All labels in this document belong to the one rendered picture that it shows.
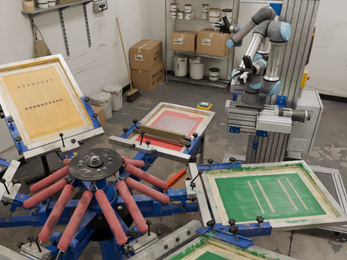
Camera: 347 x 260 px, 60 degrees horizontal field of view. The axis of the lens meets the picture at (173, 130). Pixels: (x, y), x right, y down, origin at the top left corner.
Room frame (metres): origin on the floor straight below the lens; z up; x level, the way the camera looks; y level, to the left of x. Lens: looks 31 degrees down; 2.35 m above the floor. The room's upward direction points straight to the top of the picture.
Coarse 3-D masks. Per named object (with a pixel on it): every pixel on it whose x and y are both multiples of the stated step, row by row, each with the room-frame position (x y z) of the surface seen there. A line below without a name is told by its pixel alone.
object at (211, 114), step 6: (162, 102) 2.78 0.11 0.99; (156, 108) 2.64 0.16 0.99; (174, 108) 2.70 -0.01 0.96; (180, 108) 2.67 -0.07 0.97; (186, 108) 2.65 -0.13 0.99; (192, 108) 2.64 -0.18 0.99; (150, 114) 2.52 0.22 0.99; (204, 114) 2.57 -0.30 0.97; (210, 114) 2.55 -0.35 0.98; (144, 120) 2.41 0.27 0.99; (210, 120) 2.41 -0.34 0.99; (204, 126) 2.29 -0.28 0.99; (198, 132) 2.20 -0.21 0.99; (204, 132) 2.25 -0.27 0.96
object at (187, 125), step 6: (186, 114) 2.59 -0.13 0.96; (180, 120) 2.47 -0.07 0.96; (186, 120) 2.47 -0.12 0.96; (192, 120) 2.47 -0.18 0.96; (198, 120) 2.47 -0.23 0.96; (174, 126) 2.35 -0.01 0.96; (180, 126) 2.35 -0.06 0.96; (186, 126) 2.35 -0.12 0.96; (192, 126) 2.35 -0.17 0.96; (180, 132) 2.25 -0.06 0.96; (186, 132) 2.25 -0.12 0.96; (192, 132) 2.26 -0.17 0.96; (162, 144) 2.06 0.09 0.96; (168, 144) 2.06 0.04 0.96; (174, 144) 2.06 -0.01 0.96; (180, 144) 2.06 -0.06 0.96; (180, 150) 1.98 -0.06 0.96
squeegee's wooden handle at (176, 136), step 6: (144, 126) 2.18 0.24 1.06; (150, 126) 2.18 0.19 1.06; (150, 132) 2.15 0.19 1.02; (156, 132) 2.13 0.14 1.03; (162, 132) 2.11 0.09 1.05; (168, 132) 2.09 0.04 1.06; (174, 132) 2.09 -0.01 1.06; (168, 138) 2.09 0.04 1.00; (174, 138) 2.07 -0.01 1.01; (180, 138) 2.05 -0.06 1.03
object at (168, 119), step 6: (162, 114) 2.59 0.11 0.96; (168, 114) 2.59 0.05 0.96; (174, 114) 2.59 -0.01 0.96; (180, 114) 2.59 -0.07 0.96; (156, 120) 2.47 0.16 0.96; (162, 120) 2.47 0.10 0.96; (168, 120) 2.47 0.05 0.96; (174, 120) 2.47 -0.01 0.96; (156, 126) 2.35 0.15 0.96; (162, 126) 2.35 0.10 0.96; (168, 126) 2.35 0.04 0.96; (138, 138) 2.16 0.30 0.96; (144, 138) 2.16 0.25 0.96; (150, 138) 2.16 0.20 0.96; (156, 144) 2.06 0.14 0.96
